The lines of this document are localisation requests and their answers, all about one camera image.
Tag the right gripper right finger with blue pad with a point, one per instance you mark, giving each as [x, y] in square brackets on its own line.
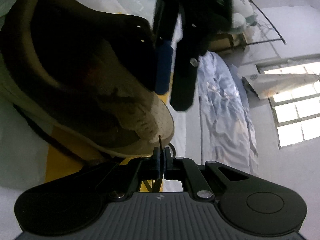
[194, 184]

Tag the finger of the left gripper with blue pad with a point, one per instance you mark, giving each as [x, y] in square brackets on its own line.
[190, 47]
[164, 53]

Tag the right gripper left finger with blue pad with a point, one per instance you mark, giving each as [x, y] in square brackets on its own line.
[129, 177]

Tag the beige brown sneaker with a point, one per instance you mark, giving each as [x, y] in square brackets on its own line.
[88, 72]

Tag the blue printed bed sheet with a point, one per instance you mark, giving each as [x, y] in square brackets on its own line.
[186, 139]

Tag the crumpled blue duvet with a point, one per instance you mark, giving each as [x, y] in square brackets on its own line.
[227, 131]

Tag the patterned window curtain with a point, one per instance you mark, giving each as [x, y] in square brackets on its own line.
[267, 85]

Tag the white yellow plastic mailer bag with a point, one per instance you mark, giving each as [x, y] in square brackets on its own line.
[34, 151]

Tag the window with bars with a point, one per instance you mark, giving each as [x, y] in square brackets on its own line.
[295, 112]

